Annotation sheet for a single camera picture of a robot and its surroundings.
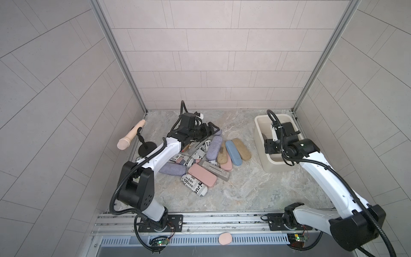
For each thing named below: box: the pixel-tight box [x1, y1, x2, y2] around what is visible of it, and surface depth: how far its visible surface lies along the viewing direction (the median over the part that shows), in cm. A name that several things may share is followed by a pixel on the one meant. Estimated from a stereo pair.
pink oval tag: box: [218, 232, 233, 246], surface depth 68 cm
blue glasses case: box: [225, 140, 243, 166], surface depth 93 cm
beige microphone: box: [116, 119, 147, 151], surface depth 74 cm
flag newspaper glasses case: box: [169, 153, 194, 167], surface depth 88 cm
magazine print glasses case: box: [191, 144, 208, 161], surface depth 93 cm
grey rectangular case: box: [199, 160, 231, 183], surface depth 84 cm
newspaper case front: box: [180, 172, 209, 197], surface depth 82 cm
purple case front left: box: [158, 162, 187, 177], surface depth 86 cm
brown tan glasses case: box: [232, 138, 252, 161], surface depth 93 cm
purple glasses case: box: [206, 135, 223, 161], surface depth 90 cm
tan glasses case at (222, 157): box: [217, 141, 228, 165], surface depth 89 cm
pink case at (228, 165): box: [219, 151, 233, 172], surface depth 89 cm
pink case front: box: [187, 163, 218, 188], surface depth 84 cm
